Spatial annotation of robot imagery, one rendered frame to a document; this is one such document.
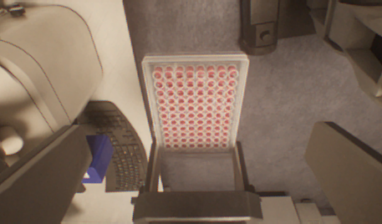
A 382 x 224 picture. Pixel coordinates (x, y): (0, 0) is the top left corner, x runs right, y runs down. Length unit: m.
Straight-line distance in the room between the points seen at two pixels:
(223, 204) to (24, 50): 0.32
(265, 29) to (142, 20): 0.66
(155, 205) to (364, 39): 0.60
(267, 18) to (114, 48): 0.78
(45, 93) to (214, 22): 1.03
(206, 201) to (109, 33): 0.41
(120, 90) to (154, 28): 0.75
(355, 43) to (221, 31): 0.78
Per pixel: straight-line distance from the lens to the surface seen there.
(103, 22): 0.50
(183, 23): 1.25
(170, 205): 0.19
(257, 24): 1.07
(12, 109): 0.35
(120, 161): 0.76
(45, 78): 0.37
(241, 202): 0.20
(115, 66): 0.53
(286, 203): 2.60
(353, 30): 0.64
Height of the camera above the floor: 1.19
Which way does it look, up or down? 49 degrees down
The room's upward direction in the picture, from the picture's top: 179 degrees counter-clockwise
